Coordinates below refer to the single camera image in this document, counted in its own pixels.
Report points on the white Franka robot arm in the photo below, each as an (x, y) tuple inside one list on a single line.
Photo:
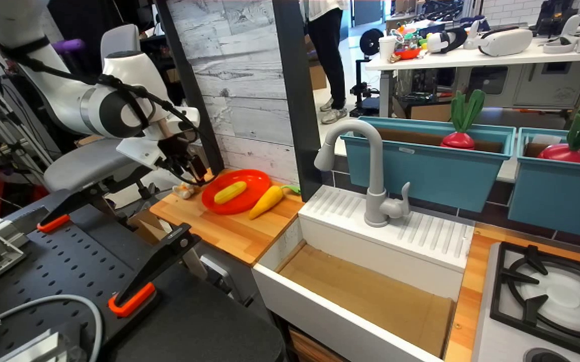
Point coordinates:
[(81, 101)]

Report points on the yellow banana toy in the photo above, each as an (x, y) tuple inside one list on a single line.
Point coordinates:
[(267, 201)]

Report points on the grey office chair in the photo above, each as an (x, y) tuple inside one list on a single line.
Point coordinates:
[(81, 168)]

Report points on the black frame post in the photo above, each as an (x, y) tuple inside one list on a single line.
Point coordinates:
[(296, 93), (185, 74)]

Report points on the person in black trousers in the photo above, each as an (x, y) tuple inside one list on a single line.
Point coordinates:
[(327, 54)]

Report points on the colourful toys pile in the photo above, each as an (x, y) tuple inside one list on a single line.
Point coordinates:
[(408, 40)]

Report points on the toy stove with black grates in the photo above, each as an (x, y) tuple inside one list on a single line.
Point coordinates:
[(552, 302)]

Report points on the white toy sink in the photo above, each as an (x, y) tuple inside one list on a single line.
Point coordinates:
[(362, 243)]

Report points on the black filament spool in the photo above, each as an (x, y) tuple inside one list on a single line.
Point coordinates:
[(371, 40)]

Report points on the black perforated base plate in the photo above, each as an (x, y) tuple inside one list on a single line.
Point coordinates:
[(68, 268)]

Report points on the white cup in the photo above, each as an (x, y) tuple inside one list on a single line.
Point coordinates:
[(388, 50)]

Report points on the white work table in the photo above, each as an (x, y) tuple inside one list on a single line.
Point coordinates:
[(477, 60)]

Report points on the grey toy faucet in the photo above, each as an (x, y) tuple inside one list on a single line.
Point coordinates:
[(374, 178)]

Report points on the red toy radish green leaves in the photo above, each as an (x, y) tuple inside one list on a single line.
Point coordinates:
[(569, 152), (462, 132)]

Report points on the light wooden counter board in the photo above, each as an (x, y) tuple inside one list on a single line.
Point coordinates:
[(235, 232)]

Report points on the white VR headset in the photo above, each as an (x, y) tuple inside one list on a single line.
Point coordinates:
[(503, 40)]

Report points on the teal planter box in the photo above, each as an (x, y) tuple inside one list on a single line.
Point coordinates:
[(562, 197), (432, 172)]

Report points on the orange plastic plate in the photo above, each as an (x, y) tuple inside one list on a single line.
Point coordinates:
[(252, 184)]

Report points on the grey wood-print backdrop panel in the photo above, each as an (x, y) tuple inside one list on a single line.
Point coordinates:
[(235, 81)]

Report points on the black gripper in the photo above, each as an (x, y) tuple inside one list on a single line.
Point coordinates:
[(175, 150)]

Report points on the purple roller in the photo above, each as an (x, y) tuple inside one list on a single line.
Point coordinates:
[(68, 45)]

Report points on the aluminium frame rack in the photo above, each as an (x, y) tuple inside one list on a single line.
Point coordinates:
[(1, 127)]

